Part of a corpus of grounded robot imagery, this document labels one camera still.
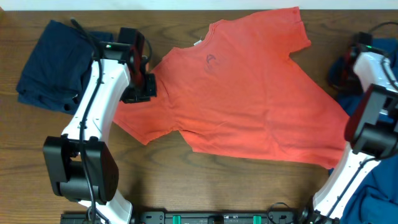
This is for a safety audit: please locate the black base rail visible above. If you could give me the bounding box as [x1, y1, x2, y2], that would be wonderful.
[60, 210, 301, 224]

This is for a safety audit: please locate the red t-shirt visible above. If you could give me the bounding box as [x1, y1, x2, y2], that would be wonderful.
[114, 7, 348, 169]

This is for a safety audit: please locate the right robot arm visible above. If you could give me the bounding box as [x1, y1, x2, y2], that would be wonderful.
[292, 31, 397, 223]

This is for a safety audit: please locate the blue t-shirt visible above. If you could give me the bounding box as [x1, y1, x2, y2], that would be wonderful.
[328, 39, 397, 224]

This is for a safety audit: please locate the folded dark navy garment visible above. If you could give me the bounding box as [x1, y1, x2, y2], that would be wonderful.
[16, 19, 114, 116]

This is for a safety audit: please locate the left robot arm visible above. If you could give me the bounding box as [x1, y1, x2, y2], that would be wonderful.
[43, 27, 157, 223]

